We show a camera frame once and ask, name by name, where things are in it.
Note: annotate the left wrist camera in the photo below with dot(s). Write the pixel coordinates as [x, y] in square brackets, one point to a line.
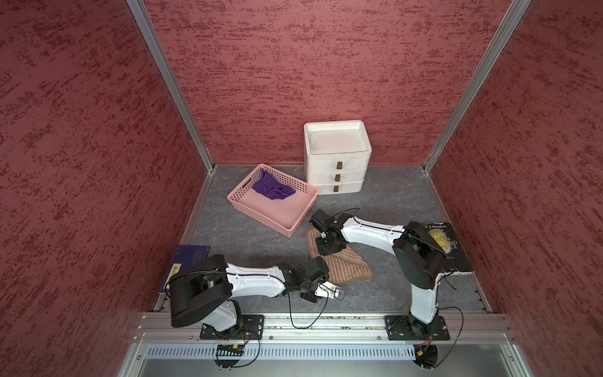
[329, 290]

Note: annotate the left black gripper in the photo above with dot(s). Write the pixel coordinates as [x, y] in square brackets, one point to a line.
[309, 297]

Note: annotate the white three-drawer organizer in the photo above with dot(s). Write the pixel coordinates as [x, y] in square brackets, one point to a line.
[337, 156]

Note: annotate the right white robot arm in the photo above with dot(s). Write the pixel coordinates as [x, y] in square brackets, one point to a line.
[420, 257]

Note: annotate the purple dishcloth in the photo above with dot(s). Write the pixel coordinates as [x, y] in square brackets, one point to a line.
[269, 187]

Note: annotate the dark blue book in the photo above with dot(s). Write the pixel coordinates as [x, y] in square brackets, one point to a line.
[184, 258]

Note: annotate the pink plastic basket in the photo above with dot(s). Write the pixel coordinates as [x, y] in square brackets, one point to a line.
[282, 215]

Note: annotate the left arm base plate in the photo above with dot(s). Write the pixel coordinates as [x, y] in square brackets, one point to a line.
[249, 327]

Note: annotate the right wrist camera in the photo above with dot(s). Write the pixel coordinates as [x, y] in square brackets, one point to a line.
[322, 221]

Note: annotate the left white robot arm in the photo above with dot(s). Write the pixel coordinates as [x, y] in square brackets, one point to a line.
[207, 292]

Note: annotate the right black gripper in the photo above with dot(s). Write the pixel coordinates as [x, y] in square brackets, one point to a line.
[324, 250]

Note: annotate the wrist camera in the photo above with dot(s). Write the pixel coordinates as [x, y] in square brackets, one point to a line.
[322, 221]
[329, 290]

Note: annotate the aluminium corner post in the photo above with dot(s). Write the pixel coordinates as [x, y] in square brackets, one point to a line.
[152, 40]
[507, 26]

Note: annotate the left aluminium corner post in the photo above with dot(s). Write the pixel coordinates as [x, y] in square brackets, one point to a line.
[152, 40]

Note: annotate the right aluminium corner post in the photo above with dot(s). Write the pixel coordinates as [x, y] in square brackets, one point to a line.
[507, 26]

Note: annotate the black moon book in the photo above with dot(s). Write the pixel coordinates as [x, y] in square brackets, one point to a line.
[457, 261]

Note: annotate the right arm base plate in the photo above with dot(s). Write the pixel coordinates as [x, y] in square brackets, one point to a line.
[408, 328]

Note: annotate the striped beige dishcloth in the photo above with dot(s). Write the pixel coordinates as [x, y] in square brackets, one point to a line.
[347, 266]

